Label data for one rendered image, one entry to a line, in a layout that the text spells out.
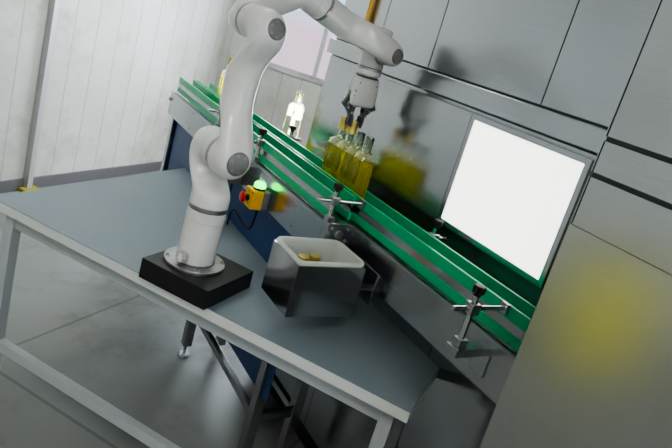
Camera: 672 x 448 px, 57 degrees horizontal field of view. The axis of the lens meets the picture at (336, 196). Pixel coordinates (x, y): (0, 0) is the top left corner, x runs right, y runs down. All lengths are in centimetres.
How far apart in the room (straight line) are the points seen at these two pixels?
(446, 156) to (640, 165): 90
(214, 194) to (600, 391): 118
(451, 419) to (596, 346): 88
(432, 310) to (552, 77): 68
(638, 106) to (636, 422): 49
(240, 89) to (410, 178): 62
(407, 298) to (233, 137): 66
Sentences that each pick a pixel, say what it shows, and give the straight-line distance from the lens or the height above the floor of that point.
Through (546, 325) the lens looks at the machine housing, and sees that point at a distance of 119.
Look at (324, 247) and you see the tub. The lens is 187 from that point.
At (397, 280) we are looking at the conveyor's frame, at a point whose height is 100.
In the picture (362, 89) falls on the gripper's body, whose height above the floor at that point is 145.
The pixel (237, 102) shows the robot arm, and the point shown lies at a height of 134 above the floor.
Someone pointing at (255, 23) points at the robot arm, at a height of 157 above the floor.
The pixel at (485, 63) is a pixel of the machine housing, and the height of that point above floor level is 163.
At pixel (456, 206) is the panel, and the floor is 122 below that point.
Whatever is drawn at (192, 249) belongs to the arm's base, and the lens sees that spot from 191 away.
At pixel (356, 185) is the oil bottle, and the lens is 201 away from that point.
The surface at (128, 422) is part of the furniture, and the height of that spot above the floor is 20.
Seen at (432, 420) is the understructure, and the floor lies 60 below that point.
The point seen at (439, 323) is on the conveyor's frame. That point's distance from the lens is 162.
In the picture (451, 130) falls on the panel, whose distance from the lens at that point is 190.
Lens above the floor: 162
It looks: 15 degrees down
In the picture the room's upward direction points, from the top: 16 degrees clockwise
